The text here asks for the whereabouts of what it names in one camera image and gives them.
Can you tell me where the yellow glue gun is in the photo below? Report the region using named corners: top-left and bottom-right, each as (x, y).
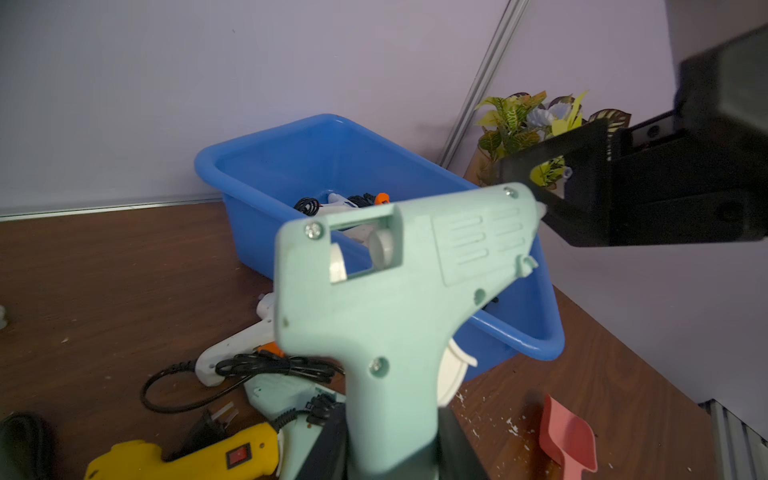
top-left (85, 423), bottom-right (279, 480)

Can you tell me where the small mint glue gun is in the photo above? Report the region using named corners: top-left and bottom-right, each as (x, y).
top-left (244, 374), bottom-right (346, 479)

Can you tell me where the pink plastic scoop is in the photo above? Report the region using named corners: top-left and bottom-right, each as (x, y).
top-left (539, 394), bottom-right (598, 480)

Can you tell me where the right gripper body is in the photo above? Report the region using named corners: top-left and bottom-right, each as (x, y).
top-left (608, 26), bottom-right (767, 246)

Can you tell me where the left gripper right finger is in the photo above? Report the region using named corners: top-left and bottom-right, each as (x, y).
top-left (437, 407), bottom-right (489, 480)

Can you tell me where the potted green plant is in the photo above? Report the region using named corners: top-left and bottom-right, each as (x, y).
top-left (464, 91), bottom-right (631, 186)

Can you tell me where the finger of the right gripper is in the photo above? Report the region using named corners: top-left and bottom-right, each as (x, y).
top-left (497, 119), bottom-right (610, 247)

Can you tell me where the blue plastic storage box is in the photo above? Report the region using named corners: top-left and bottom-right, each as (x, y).
top-left (194, 114), bottom-right (565, 379)

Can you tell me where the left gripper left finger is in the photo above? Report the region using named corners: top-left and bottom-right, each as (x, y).
top-left (296, 403), bottom-right (348, 480)

